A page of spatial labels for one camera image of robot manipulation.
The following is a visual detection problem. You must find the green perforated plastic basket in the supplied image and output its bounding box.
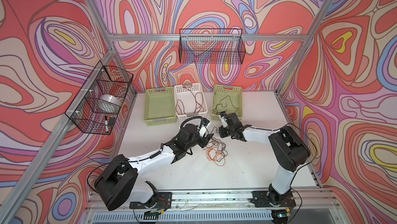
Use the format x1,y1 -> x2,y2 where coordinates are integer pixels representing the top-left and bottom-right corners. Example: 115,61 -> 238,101
143,86 -> 177,126
211,84 -> 243,120

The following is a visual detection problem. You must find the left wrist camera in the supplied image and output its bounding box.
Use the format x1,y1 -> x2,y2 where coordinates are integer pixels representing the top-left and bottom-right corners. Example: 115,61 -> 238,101
198,118 -> 211,138

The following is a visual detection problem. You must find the white perforated plastic basket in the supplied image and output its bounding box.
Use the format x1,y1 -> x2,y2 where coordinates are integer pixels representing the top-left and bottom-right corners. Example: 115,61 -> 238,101
174,83 -> 208,122

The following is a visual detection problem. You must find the left green perforated plastic basket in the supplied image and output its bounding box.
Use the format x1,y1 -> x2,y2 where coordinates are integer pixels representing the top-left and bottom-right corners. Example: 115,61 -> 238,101
143,86 -> 177,126

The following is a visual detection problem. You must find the red cable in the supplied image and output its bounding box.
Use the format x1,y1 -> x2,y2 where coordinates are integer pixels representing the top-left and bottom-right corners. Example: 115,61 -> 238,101
175,89 -> 205,117

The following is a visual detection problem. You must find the left black wire wall basket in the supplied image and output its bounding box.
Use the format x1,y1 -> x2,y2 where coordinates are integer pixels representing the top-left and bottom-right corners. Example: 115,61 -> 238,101
65,62 -> 133,135

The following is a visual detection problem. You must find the black wire wall basket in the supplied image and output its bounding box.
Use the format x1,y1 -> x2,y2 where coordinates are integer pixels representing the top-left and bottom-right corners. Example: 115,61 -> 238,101
65,62 -> 133,135
178,27 -> 246,65

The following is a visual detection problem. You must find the orange cable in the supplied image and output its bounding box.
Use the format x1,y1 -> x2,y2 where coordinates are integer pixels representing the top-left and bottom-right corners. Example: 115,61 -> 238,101
204,138 -> 228,167

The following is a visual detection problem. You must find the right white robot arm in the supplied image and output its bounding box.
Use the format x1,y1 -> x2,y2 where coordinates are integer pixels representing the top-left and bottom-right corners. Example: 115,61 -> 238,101
218,111 -> 311,204

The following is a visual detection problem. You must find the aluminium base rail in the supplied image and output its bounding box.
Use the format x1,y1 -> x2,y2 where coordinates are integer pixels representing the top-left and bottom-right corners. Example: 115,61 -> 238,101
80,188 -> 348,224

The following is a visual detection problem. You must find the right green perforated plastic basket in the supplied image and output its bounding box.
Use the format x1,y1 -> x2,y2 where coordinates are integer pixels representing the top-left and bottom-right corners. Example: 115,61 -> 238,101
211,84 -> 243,120

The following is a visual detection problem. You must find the back black wire wall basket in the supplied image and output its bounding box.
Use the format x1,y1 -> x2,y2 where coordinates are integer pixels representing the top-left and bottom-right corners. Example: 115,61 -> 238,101
178,27 -> 246,65

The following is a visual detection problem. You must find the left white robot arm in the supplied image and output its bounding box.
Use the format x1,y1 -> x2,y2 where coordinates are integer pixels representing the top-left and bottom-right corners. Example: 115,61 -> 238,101
94,124 -> 213,211

